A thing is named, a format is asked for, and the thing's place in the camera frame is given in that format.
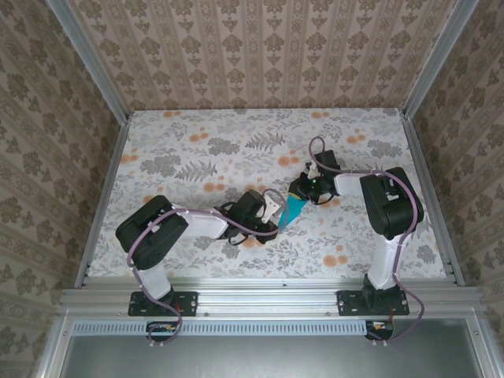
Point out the teal square paper sheet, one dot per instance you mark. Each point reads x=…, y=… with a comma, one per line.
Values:
x=293, y=208

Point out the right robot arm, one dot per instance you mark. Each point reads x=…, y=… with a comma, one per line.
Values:
x=393, y=212

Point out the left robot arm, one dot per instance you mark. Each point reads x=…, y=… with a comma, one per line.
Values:
x=149, y=236

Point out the grey metal sheet panel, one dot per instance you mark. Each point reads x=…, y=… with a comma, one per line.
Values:
x=267, y=358

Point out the floral patterned table mat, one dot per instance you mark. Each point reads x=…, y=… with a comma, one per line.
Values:
x=177, y=130

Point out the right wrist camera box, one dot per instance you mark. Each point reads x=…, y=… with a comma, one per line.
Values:
x=312, y=170

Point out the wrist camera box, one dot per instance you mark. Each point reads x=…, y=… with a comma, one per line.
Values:
x=271, y=206
x=312, y=170

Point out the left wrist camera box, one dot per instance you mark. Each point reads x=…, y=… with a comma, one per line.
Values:
x=271, y=206

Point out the aluminium mounting rail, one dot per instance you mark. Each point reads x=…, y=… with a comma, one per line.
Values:
x=267, y=299

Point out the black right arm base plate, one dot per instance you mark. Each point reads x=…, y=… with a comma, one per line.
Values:
x=346, y=303

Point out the aluminium side rail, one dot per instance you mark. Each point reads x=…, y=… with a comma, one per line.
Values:
x=104, y=197
x=433, y=197

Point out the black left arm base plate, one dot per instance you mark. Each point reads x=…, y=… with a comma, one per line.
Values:
x=189, y=303

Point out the aluminium frame post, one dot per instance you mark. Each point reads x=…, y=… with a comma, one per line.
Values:
x=437, y=59
x=90, y=63

